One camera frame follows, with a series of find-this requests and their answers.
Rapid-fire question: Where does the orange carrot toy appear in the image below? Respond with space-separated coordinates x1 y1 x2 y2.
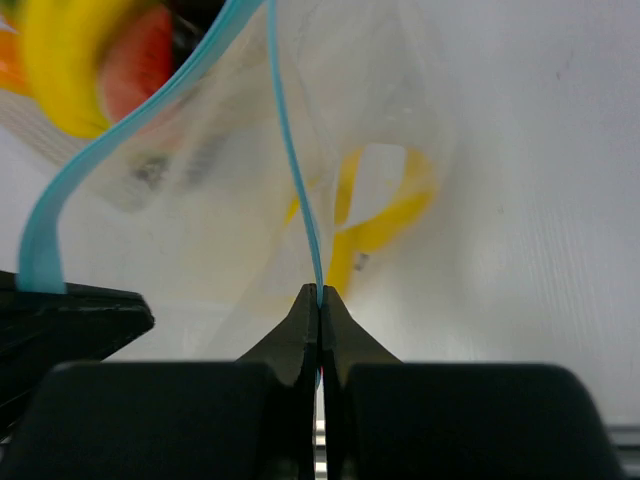
0 30 31 97

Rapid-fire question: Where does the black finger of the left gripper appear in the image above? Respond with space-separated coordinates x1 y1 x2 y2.
1 271 154 439

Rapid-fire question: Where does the clear zip bag teal zipper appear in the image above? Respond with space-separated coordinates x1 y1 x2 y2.
17 0 461 321

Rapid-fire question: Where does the watermelon slice toy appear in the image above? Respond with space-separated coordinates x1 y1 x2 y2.
98 3 172 125

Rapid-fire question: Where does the white perforated plastic basket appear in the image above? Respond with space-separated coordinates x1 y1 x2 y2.
0 0 236 211

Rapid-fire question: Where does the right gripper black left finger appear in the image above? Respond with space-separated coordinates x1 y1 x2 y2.
238 284 318 390

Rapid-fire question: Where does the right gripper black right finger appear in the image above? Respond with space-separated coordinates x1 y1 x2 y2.
320 287 401 391

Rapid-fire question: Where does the yellow pear toy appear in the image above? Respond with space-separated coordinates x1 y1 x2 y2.
301 143 439 298

